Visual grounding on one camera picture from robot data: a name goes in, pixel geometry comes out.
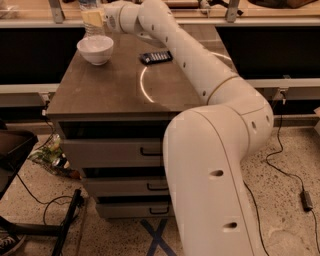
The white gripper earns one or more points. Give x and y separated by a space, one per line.
111 17

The clear plastic water bottle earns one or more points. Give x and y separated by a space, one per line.
90 30

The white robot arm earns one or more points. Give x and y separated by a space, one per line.
202 147

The white ceramic bowl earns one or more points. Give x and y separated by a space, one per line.
97 49

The black remote control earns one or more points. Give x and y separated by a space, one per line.
151 58

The grey drawer cabinet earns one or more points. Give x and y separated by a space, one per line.
122 99

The top grey drawer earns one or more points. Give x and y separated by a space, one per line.
100 153

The grey drawer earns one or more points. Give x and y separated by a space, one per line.
100 153
134 210
126 186

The green plant clutter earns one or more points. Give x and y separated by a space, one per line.
51 157

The middle grey drawer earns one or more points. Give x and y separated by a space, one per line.
126 186

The bottom grey drawer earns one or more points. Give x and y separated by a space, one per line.
134 210

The black and white sneaker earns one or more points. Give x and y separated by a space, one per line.
10 244

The black power adapter with cable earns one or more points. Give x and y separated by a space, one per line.
305 197

